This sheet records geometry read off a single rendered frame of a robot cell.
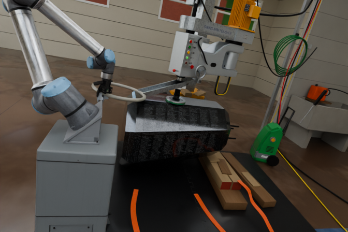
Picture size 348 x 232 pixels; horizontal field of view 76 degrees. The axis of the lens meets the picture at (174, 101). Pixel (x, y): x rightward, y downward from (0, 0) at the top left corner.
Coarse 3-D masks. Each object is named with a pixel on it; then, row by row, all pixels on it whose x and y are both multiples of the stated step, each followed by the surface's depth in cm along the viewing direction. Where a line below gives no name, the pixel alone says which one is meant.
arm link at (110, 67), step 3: (114, 60) 172; (111, 63) 171; (114, 63) 174; (108, 66) 170; (111, 66) 172; (105, 69) 171; (108, 69) 172; (111, 69) 173; (105, 72) 172; (108, 72) 172; (111, 72) 174
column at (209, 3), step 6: (204, 0) 284; (210, 0) 288; (198, 6) 292; (210, 6) 292; (204, 12) 289; (210, 12) 296; (204, 18) 292; (210, 18) 300; (204, 36) 304; (192, 84) 323; (192, 90) 327
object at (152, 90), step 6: (186, 78) 247; (192, 78) 249; (156, 84) 228; (162, 84) 232; (168, 84) 236; (174, 84) 227; (180, 84) 231; (186, 84) 234; (138, 90) 219; (144, 90) 222; (150, 90) 226; (156, 90) 217; (162, 90) 221; (168, 90) 225
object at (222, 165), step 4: (208, 156) 270; (212, 156) 272; (212, 160) 264; (216, 160) 266; (220, 160) 268; (224, 160) 270; (220, 164) 259; (224, 164) 261; (220, 168) 251; (224, 168) 253; (228, 168) 254; (224, 172) 244; (228, 172) 246
